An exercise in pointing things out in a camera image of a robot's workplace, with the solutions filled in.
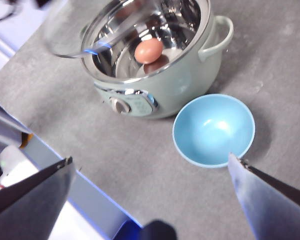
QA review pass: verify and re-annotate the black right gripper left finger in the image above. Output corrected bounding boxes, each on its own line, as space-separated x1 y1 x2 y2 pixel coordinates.
0 156 77 240

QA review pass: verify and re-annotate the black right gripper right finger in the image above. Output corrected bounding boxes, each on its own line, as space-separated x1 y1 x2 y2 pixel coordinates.
228 152 300 240

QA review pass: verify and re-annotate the glass lid with green knob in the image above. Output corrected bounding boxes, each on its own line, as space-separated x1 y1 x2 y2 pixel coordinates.
43 0 156 60

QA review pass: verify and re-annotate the brown egg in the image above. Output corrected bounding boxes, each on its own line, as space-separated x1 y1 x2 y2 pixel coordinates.
134 37 164 64

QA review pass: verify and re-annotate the pale green electric steamer pot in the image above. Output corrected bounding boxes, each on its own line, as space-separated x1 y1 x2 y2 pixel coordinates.
81 0 235 120

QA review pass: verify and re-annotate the blue ribbed bowl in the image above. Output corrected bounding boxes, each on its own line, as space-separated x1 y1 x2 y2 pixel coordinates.
172 93 256 168

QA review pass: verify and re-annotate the black round knob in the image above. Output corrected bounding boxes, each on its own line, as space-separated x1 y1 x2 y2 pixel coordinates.
139 219 178 240

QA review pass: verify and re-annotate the white device with wires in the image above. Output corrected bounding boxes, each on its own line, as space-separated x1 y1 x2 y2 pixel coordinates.
0 144 39 195

